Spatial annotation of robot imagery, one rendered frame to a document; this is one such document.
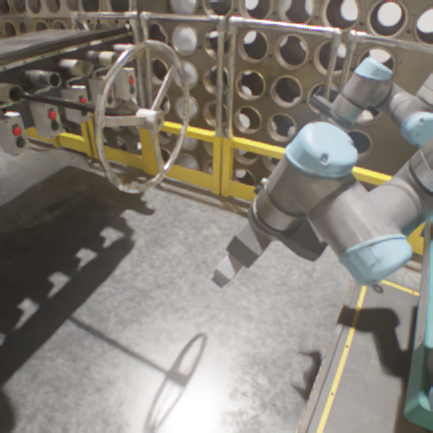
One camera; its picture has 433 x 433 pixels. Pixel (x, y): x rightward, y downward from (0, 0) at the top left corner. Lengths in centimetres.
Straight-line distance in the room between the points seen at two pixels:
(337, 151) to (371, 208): 7
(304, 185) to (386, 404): 75
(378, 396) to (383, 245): 69
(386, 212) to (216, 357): 104
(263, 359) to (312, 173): 105
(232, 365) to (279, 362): 18
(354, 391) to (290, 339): 48
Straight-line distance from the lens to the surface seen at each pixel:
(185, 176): 214
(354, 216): 38
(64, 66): 156
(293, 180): 40
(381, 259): 38
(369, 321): 115
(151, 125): 85
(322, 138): 39
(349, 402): 99
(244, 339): 138
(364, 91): 85
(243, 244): 48
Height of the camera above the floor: 118
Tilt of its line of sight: 38 degrees down
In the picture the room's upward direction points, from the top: 1 degrees clockwise
